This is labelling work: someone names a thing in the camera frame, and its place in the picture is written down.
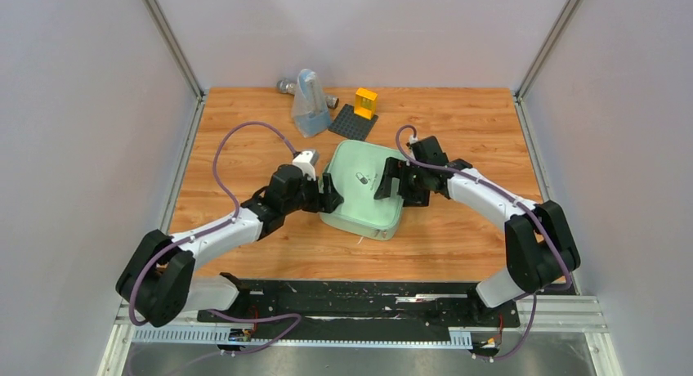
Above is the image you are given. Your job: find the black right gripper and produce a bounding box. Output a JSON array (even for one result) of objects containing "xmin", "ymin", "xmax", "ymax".
[{"xmin": 373, "ymin": 158, "xmax": 427, "ymax": 208}]

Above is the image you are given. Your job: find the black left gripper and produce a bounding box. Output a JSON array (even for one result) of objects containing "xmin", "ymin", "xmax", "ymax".
[{"xmin": 284, "ymin": 172, "xmax": 346, "ymax": 216}]

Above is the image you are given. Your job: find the mint green medicine kit case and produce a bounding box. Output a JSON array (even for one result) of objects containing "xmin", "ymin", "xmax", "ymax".
[{"xmin": 319, "ymin": 140, "xmax": 404, "ymax": 241}]

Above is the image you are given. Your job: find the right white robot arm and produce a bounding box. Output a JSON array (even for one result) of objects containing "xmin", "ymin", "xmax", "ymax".
[{"xmin": 374, "ymin": 137, "xmax": 581, "ymax": 325}]

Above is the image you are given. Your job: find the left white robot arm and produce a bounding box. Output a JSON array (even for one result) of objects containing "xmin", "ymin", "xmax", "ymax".
[{"xmin": 115, "ymin": 164, "xmax": 344, "ymax": 327}]

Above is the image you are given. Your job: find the dark grey brick baseplate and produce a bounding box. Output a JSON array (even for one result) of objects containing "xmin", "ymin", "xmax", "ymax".
[{"xmin": 328, "ymin": 104, "xmax": 378, "ymax": 141}]

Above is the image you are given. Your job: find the yellow toy window brick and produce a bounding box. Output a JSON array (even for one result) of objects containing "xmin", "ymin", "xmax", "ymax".
[{"xmin": 354, "ymin": 87, "xmax": 378, "ymax": 120}]

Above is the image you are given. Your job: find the glitter silver microphone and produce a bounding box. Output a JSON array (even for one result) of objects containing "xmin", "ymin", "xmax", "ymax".
[{"xmin": 276, "ymin": 78, "xmax": 340, "ymax": 109}]

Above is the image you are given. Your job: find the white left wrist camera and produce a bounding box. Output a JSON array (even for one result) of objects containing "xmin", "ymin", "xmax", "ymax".
[{"xmin": 292, "ymin": 149, "xmax": 320, "ymax": 181}]

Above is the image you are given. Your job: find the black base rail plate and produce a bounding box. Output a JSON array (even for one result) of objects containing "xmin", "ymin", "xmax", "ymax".
[{"xmin": 224, "ymin": 280, "xmax": 520, "ymax": 342}]

